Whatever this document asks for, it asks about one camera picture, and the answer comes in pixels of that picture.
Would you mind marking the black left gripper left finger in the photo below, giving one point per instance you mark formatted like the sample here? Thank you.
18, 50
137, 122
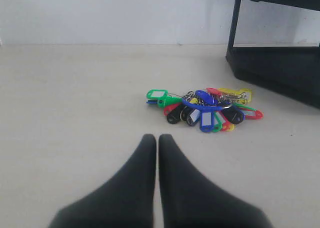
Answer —
126, 200

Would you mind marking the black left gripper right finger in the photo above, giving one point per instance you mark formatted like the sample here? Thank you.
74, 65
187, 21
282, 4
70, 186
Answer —
190, 200

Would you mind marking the colourful key tag bunch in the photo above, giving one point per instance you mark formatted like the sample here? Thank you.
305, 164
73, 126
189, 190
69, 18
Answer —
214, 110

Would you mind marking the black two-tier metal rack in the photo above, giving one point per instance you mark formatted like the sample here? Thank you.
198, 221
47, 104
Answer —
291, 71

